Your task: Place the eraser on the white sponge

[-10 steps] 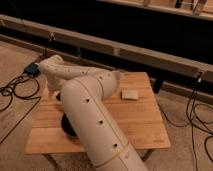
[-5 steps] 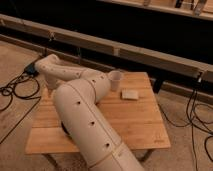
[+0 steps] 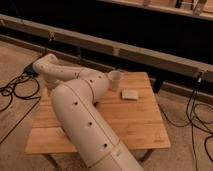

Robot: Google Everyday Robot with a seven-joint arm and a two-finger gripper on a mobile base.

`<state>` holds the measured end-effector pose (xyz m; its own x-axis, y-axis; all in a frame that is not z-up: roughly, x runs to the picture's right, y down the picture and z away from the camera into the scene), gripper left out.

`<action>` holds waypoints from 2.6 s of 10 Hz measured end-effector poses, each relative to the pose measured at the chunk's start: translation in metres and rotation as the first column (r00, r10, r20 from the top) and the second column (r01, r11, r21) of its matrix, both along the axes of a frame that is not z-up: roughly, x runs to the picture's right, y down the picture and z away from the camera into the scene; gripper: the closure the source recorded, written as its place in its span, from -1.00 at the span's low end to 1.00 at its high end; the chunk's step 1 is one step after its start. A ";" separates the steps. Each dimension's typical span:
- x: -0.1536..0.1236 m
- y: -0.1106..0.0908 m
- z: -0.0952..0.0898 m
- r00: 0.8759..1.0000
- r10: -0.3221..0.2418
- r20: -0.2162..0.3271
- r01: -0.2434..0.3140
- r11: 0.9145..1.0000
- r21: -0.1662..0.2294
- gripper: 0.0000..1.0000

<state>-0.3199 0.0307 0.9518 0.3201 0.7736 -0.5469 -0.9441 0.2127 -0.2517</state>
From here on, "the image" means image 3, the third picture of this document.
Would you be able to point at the black power adapter box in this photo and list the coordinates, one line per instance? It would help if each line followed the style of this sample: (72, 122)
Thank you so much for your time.
(29, 70)

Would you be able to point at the long wooden beam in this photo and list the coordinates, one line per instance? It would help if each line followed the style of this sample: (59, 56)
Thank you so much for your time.
(137, 54)

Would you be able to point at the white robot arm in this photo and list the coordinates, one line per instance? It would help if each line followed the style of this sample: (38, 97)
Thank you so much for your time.
(74, 91)

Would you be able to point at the translucent plastic cup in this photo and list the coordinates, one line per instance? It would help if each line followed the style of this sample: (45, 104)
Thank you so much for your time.
(115, 78)

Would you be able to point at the wooden table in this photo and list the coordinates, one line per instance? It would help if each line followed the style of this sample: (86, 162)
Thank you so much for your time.
(138, 123)

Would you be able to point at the white sponge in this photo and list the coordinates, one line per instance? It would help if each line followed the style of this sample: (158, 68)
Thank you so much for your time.
(129, 94)

